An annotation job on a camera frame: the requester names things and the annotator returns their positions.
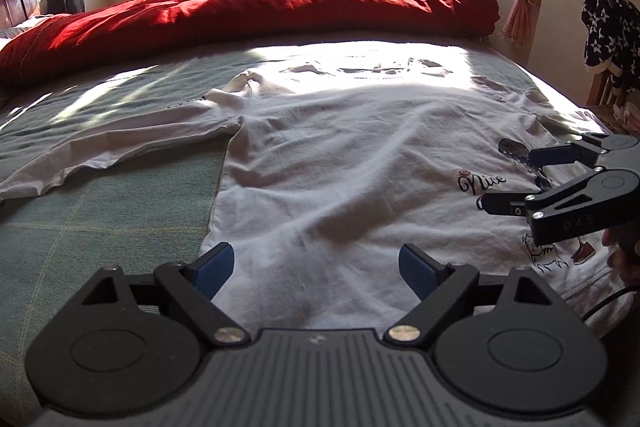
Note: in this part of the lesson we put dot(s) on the navy star-print garment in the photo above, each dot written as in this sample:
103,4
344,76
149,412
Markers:
607,32

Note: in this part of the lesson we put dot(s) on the wooden chair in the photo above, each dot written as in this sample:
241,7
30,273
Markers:
600,92

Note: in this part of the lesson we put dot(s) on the green plaid blanket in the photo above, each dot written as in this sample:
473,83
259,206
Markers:
100,217

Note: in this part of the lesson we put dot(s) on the red quilt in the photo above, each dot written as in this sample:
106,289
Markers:
250,7

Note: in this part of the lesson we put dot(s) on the white printed t-shirt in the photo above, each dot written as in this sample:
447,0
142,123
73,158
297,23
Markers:
350,157

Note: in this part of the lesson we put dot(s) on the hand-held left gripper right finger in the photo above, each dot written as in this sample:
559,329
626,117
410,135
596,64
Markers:
417,272

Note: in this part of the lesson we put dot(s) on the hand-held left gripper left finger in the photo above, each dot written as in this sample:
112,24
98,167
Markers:
215,269

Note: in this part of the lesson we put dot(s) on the person's right hand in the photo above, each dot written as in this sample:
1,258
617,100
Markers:
625,257

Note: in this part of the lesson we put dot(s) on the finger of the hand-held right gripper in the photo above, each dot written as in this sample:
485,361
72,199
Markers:
505,204
570,152

